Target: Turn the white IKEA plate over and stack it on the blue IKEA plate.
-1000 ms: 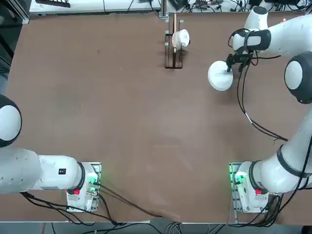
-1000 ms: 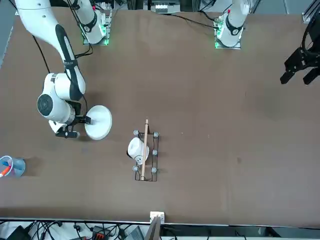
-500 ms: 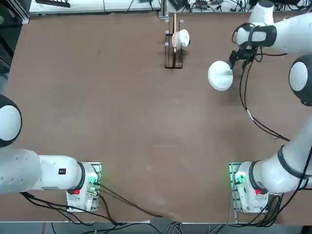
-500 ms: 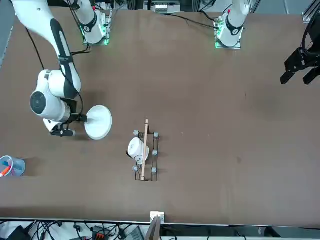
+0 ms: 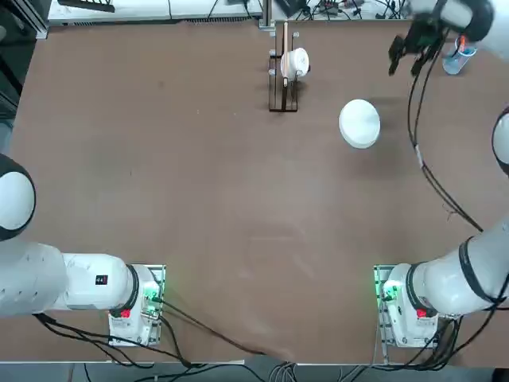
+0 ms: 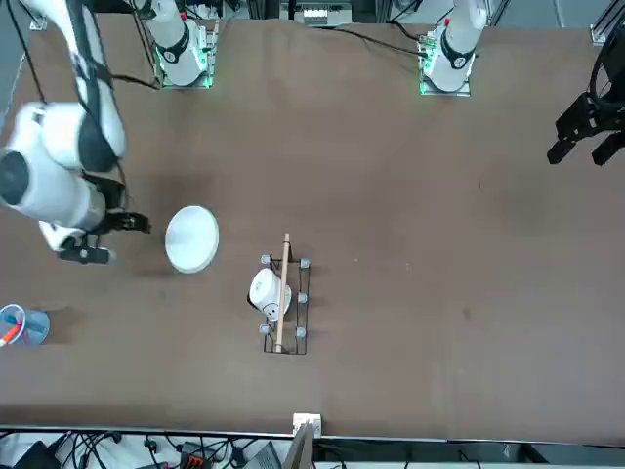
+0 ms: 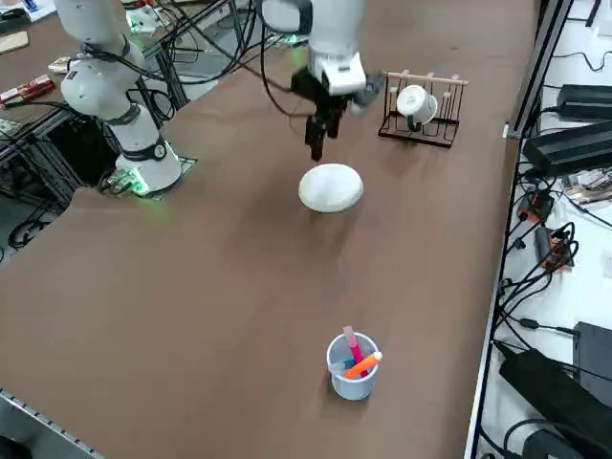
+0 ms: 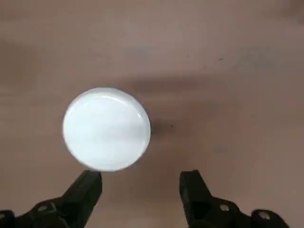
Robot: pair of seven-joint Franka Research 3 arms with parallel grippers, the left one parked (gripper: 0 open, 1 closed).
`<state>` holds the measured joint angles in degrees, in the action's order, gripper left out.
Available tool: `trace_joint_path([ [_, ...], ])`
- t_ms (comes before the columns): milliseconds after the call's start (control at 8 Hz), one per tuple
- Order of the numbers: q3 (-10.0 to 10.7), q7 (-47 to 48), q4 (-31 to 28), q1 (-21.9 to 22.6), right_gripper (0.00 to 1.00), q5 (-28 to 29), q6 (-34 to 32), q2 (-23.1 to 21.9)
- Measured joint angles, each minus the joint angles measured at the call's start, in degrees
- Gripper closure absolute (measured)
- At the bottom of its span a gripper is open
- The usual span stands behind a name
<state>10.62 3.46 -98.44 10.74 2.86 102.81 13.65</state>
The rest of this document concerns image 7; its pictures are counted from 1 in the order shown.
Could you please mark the pale blue pen cup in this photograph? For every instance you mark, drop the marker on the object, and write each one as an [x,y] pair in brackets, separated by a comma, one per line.
[354,387]

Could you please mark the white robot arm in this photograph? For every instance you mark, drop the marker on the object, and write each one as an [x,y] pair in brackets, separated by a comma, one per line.
[138,138]

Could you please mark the white plate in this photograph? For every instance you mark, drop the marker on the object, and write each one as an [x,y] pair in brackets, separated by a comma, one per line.
[330,184]

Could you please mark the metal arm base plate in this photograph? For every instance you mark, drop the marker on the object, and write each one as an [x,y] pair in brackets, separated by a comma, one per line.
[188,162]

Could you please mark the blue plate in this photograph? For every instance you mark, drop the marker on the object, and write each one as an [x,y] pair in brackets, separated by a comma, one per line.
[331,211]

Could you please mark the black equipment frame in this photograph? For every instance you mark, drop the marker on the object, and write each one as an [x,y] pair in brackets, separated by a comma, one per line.
[48,158]

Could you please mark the long black power brick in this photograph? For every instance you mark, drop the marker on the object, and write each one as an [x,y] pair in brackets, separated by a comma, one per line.
[569,146]

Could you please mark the aluminium frame post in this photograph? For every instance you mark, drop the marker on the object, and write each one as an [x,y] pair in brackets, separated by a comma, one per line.
[542,62]

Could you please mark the white mug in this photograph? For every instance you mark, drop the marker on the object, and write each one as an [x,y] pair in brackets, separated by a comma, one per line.
[416,102]

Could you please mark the pink marker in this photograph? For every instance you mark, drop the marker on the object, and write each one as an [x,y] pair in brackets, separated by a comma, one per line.
[354,346]

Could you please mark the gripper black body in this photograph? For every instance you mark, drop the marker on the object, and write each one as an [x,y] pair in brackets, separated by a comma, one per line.
[313,88]

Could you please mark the wooden board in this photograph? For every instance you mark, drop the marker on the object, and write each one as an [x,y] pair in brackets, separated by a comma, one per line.
[12,43]

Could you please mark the red snack packet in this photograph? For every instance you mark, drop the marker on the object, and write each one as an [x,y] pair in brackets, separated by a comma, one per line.
[28,90]

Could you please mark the red and black adapter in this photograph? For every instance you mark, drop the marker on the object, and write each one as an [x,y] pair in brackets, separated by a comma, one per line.
[538,205]
[554,251]

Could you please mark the white power strip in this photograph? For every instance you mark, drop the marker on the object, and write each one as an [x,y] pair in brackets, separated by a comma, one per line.
[141,21]

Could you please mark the blue marker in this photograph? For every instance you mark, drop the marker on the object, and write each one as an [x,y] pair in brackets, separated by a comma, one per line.
[349,364]

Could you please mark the black box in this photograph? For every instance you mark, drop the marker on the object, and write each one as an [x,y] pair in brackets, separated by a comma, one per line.
[595,354]

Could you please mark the small printed packet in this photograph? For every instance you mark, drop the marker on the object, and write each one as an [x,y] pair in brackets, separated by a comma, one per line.
[59,64]

